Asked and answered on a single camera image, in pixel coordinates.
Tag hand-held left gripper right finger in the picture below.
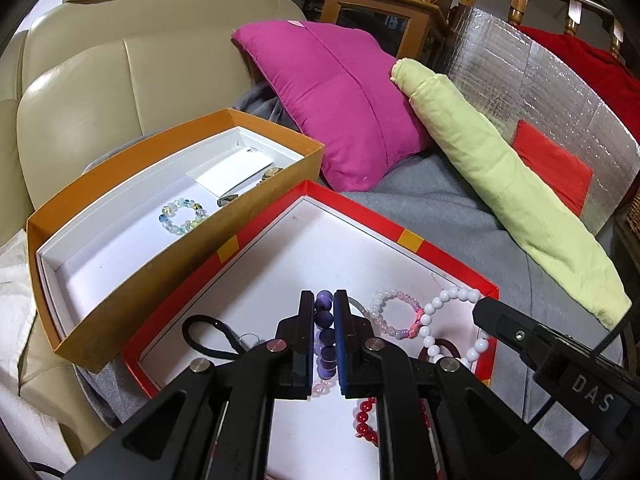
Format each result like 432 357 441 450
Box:
334 290 582 480

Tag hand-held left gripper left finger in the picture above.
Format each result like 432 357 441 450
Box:
62 290 316 480

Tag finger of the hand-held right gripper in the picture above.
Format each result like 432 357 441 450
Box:
472 297 556 376

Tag purple bead bracelet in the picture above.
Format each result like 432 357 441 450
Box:
312 290 341 381

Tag red bead bracelet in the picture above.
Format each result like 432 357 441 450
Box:
354 396 382 443

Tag white bead bracelet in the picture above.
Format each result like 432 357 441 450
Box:
419 286 493 368

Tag black hair tie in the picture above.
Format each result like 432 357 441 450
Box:
181 314 261 361

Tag red cardboard box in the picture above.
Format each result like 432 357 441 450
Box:
121 180 501 480

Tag person's right hand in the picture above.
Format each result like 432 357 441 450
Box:
562 435 597 472

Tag grey blanket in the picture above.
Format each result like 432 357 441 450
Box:
75 80 626 461

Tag light green bolster cushion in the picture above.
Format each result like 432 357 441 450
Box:
390 57 632 330

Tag wicker basket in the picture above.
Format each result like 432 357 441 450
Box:
612 200 640 261

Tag orange cardboard box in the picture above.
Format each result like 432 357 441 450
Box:
26 108 326 373

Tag white card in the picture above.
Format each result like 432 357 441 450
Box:
185 147 275 196

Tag silver foil insulation board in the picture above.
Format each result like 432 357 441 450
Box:
447 5 640 233

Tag magenta cushion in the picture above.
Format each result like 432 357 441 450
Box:
231 20 436 192

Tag red cloth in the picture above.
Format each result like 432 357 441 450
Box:
517 25 640 121

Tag white cloth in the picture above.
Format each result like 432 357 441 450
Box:
0 232 106 471

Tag beige leather sofa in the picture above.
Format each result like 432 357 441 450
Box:
0 0 306 480

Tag dark red hair tie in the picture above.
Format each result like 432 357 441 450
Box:
424 338 463 363

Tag pale blue-green bead bracelet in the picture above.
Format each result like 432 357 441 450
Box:
159 199 206 235

